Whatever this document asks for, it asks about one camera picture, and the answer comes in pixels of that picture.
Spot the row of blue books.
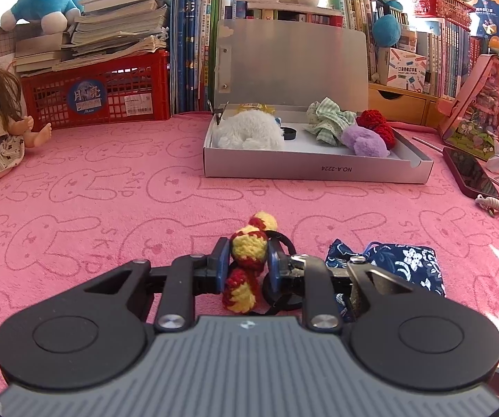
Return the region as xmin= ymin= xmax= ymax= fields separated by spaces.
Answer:
xmin=170 ymin=0 xmax=237 ymax=116

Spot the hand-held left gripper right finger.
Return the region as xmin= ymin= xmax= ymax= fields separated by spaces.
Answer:
xmin=267 ymin=241 xmax=410 ymax=334

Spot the silver cardboard box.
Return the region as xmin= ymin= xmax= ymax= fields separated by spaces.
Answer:
xmin=203 ymin=18 xmax=434 ymax=184

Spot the white colourful printed box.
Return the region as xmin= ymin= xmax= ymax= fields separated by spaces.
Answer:
xmin=377 ymin=46 xmax=428 ymax=93

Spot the wooden drawer organizer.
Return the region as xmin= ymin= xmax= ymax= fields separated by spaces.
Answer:
xmin=367 ymin=82 xmax=447 ymax=128

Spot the green checked cloth toy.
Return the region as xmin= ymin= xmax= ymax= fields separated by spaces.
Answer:
xmin=305 ymin=98 xmax=358 ymax=146

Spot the purple plush toy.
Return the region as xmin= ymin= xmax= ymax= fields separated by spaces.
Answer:
xmin=340 ymin=124 xmax=391 ymax=158

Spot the pink triangular case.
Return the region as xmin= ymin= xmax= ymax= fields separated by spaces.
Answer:
xmin=437 ymin=53 xmax=499 ymax=162

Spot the stack of magazines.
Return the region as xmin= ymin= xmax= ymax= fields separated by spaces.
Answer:
xmin=14 ymin=0 xmax=173 ymax=72

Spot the small red basket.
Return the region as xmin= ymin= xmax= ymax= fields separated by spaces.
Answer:
xmin=409 ymin=0 xmax=476 ymax=32

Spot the yellow red crochet toy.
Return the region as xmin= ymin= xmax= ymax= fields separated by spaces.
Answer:
xmin=222 ymin=211 xmax=278 ymax=316

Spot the blue white plush elephant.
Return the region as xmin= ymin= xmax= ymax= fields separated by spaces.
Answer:
xmin=0 ymin=0 xmax=84 ymax=31

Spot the row of shelf books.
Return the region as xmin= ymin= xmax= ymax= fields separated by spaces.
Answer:
xmin=423 ymin=17 xmax=499 ymax=140

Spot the blue carton box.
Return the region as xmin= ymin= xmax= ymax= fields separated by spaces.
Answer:
xmin=468 ymin=0 xmax=499 ymax=59

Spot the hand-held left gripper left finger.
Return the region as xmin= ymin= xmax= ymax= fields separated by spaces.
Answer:
xmin=82 ymin=237 xmax=233 ymax=334

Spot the pink rabbit-print blanket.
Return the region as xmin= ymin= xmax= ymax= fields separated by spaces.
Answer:
xmin=0 ymin=111 xmax=499 ymax=400

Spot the white thin stick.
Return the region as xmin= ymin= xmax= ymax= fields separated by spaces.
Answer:
xmin=412 ymin=136 xmax=444 ymax=154

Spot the blue floral pouch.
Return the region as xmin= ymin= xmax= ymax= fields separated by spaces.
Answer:
xmin=325 ymin=239 xmax=446 ymax=320

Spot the row of small books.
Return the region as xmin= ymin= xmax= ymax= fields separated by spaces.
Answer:
xmin=232 ymin=0 xmax=402 ymax=29

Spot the large red plastic basket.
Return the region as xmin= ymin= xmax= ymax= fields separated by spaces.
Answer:
xmin=20 ymin=50 xmax=172 ymax=130

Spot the black smartphone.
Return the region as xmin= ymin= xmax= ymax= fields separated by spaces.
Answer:
xmin=442 ymin=146 xmax=499 ymax=201

